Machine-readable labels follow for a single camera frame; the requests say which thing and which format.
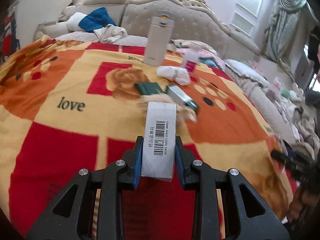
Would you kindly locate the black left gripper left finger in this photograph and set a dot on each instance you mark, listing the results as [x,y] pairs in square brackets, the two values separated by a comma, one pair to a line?
[91,198]

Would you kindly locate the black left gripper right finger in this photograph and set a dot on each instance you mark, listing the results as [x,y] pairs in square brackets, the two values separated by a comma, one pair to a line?
[245,213]

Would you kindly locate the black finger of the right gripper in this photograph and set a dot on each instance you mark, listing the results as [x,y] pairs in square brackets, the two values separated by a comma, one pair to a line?
[302,168]

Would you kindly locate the white barcode medicine box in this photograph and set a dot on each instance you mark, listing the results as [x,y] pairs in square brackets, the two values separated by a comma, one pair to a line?
[158,152]

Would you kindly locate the dark green tissue pack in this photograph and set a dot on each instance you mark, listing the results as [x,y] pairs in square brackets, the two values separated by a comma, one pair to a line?
[148,88]

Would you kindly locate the white tissue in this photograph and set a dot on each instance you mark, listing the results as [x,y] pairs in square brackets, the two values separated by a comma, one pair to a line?
[176,74]

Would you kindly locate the beige quilted cover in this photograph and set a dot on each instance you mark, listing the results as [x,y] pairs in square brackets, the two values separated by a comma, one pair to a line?
[293,121]

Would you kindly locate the orange red patterned blanket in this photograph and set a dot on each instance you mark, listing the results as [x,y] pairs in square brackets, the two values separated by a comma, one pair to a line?
[68,105]

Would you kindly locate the green white small box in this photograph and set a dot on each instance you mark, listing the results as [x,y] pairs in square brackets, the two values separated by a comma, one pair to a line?
[181,98]

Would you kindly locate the white pillow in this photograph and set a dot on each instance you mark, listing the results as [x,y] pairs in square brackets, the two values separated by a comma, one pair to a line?
[244,70]

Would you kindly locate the beige thermos bottle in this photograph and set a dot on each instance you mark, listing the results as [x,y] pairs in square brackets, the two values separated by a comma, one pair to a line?
[160,31]

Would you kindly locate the green floral curtain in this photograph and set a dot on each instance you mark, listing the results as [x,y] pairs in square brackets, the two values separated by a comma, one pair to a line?
[281,28]

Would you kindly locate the white pill bottle pink label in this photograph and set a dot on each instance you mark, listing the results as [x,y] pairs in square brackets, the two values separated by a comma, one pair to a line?
[191,57]

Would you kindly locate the white garment on sofa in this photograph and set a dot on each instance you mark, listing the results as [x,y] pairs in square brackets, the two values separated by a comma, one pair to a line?
[109,34]

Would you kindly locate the pink blue folded blankets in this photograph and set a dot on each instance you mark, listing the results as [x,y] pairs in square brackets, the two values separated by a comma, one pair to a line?
[207,54]

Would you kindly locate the blue jacket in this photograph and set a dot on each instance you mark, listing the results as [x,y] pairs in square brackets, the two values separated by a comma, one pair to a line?
[97,19]

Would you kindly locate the beige tufted sofa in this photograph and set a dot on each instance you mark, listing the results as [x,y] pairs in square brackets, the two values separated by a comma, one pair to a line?
[193,21]

